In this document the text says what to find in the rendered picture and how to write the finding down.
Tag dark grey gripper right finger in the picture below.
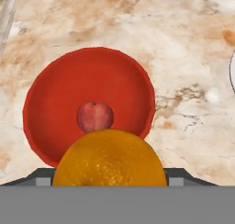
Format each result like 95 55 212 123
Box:
162 167 218 187

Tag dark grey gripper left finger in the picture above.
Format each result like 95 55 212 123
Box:
0 167 58 187

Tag orange fruit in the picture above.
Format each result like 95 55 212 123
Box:
51 129 168 187

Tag red bowl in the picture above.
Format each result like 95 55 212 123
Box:
22 47 156 168

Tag white plate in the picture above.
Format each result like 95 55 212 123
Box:
229 51 235 94

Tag red peach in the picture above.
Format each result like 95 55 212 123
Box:
75 101 115 134

